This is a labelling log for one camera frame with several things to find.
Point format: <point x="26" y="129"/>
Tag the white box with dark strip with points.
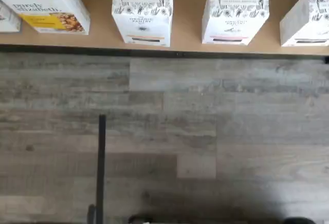
<point x="308" y="26"/>

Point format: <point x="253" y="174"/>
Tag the white box with yellow strip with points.
<point x="141" y="3"/>

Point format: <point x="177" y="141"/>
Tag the black metal pole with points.
<point x="102" y="157"/>

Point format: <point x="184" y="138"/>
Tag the wooden shelf board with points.
<point x="187" y="28"/>

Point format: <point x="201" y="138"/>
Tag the blue Flax Plus cereal box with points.
<point x="9" y="21"/>

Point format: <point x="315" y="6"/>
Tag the white box with pink strip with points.
<point x="235" y="3"/>

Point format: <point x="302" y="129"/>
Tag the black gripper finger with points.
<point x="298" y="221"/>
<point x="140" y="220"/>

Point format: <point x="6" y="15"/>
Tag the purely elizabeth yellow granola box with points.
<point x="38" y="5"/>

